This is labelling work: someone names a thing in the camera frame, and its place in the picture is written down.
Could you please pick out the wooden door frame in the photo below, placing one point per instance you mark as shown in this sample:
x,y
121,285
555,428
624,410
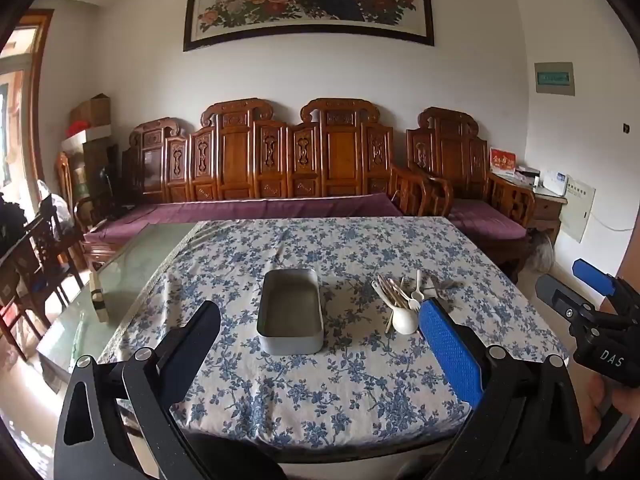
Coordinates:
x,y
37,100

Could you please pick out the grey plastic bag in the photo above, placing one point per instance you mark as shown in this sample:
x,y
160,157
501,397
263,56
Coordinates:
x,y
542,254

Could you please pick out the green wall panel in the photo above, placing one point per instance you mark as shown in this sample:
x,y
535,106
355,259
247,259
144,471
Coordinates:
x,y
555,78

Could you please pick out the purple armchair cushion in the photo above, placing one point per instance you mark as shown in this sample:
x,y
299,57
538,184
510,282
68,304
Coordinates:
x,y
485,217

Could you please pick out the white box with blue label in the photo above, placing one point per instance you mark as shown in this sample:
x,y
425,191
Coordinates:
x,y
556,184

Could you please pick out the pale wooden chopstick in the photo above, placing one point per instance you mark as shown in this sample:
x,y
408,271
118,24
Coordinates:
x,y
396,291
389,291
401,290

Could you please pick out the person's right hand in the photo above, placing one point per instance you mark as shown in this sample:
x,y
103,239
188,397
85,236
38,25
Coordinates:
x,y
595,405

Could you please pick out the glass-topped table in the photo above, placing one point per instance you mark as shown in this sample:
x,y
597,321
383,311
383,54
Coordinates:
x,y
135,270

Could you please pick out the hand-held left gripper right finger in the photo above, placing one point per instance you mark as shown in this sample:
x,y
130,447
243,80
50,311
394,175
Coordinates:
x,y
450,355

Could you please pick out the white plastic bag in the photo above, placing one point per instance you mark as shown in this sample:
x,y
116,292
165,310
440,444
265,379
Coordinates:
x,y
57,207

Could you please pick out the metal tray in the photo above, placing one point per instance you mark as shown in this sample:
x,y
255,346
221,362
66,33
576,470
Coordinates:
x,y
290,310

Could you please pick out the dark cabinet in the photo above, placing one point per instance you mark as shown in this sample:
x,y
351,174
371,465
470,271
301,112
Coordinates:
x,y
102,170

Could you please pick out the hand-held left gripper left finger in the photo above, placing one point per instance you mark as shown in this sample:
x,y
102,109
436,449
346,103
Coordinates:
x,y
197,340

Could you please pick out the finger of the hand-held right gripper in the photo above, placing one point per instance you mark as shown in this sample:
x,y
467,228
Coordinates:
x,y
592,275
562,297

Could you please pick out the white wall distribution box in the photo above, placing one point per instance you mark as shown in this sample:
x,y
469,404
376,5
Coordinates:
x,y
577,212

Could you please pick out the long purple sofa cushion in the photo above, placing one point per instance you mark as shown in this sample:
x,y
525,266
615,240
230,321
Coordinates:
x,y
250,210

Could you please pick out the long carved wooden sofa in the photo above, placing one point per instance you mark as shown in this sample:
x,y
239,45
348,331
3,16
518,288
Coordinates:
x,y
280,160

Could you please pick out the brown cardboard box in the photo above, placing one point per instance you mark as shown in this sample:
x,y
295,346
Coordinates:
x,y
92,110

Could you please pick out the white cardboard box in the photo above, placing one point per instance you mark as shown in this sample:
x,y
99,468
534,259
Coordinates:
x,y
87,136

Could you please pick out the carved wooden armchair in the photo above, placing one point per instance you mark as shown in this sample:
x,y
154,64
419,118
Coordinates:
x,y
450,160

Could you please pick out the black bag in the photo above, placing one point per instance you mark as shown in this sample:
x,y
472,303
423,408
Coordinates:
x,y
10,225

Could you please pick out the wooden side table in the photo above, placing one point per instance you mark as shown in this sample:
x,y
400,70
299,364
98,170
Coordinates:
x,y
547,210

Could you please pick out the wooden dining chair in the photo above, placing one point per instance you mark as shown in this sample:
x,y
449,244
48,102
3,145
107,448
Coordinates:
x,y
35,260

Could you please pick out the white ceramic spoon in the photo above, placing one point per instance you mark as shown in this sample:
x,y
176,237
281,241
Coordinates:
x,y
404,322

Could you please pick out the red card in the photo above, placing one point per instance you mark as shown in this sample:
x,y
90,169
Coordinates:
x,y
501,161

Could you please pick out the blue floral tablecloth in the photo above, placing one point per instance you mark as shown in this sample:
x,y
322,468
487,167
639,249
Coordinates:
x,y
350,390

